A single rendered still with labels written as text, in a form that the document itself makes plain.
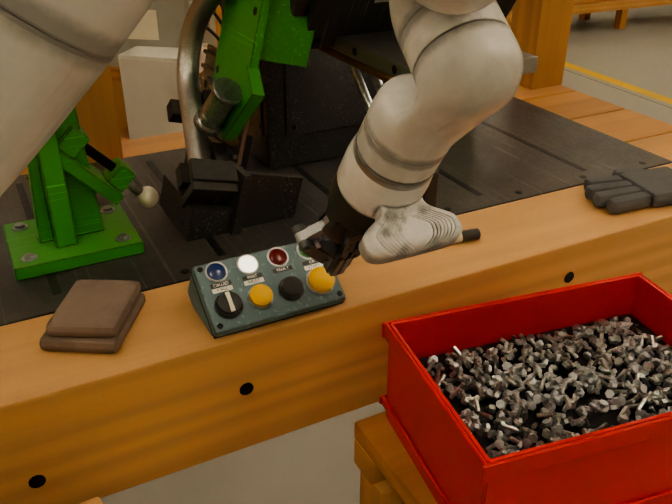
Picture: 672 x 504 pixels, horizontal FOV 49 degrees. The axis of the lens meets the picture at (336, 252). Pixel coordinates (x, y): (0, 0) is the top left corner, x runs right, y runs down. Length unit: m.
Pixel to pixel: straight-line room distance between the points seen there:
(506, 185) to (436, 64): 0.66
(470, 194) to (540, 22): 0.65
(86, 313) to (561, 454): 0.47
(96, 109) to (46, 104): 0.99
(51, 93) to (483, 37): 0.29
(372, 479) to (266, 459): 1.11
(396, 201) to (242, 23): 0.42
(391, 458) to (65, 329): 0.35
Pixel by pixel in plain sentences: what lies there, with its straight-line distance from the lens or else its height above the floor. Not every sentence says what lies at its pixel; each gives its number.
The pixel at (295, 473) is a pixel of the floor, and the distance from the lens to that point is 1.89.
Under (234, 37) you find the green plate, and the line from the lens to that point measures 0.96.
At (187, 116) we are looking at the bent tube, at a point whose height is 1.03.
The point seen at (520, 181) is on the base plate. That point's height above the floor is 0.90.
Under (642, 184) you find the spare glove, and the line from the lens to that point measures 1.13.
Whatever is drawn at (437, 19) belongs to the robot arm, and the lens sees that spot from 0.49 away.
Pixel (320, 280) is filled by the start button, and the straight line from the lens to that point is 0.79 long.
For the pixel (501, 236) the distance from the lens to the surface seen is 0.98.
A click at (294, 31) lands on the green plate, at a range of 0.94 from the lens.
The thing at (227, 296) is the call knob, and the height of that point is 0.94.
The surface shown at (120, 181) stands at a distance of 0.95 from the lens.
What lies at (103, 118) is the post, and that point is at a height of 0.95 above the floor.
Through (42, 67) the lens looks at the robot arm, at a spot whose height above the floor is 1.28.
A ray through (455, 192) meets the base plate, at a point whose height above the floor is 0.90.
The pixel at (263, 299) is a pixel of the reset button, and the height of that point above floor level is 0.93.
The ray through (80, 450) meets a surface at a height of 0.82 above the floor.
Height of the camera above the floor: 1.34
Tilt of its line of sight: 29 degrees down
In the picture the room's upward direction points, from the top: straight up
